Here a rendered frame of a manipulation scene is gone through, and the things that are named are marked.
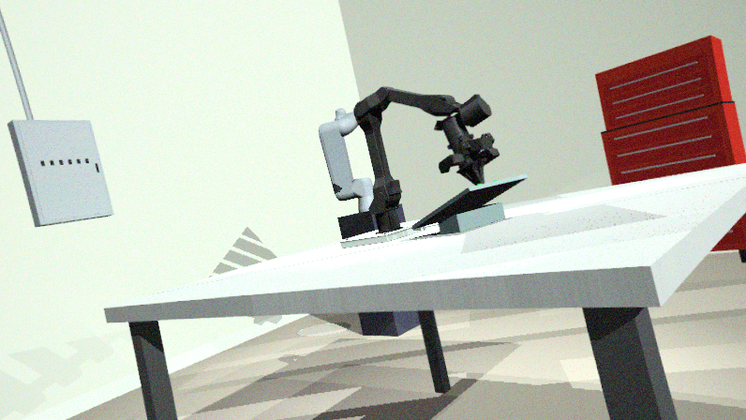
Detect white switch panel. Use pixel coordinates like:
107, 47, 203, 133
412, 174, 528, 234

